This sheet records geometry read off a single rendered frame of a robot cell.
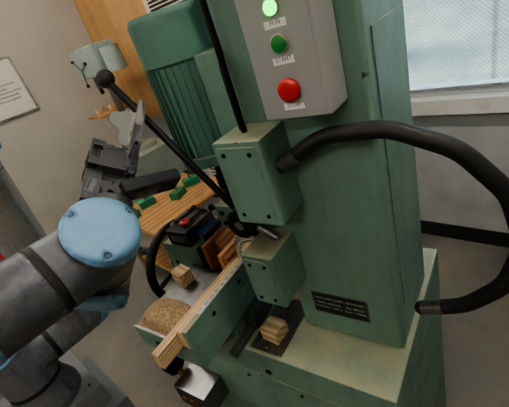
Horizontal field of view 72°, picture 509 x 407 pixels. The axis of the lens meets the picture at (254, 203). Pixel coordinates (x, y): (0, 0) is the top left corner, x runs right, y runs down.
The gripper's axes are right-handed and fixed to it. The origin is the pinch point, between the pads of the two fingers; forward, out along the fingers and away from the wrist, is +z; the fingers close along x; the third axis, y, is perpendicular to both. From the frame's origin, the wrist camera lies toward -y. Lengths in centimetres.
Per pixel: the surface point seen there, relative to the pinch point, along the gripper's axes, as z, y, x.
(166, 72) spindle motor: 4.7, -2.7, -11.4
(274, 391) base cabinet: -48, -44, 25
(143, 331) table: -34.2, -12.5, 30.6
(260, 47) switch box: -12.0, -8.5, -34.2
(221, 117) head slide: -2.9, -13.5, -12.2
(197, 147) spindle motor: -3.4, -12.5, -2.5
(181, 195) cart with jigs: 74, -56, 141
